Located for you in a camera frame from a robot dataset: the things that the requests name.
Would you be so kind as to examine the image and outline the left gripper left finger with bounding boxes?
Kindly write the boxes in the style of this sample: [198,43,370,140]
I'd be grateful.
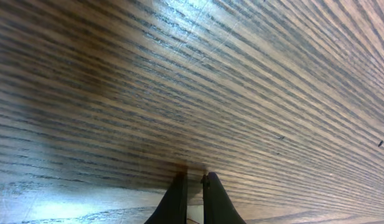
[145,173,188,224]

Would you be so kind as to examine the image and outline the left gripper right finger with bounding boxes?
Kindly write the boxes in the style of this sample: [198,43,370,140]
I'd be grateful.
[201,172,245,224]

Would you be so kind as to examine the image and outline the green letter V block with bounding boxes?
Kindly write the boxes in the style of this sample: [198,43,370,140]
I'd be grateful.
[186,205,204,224]

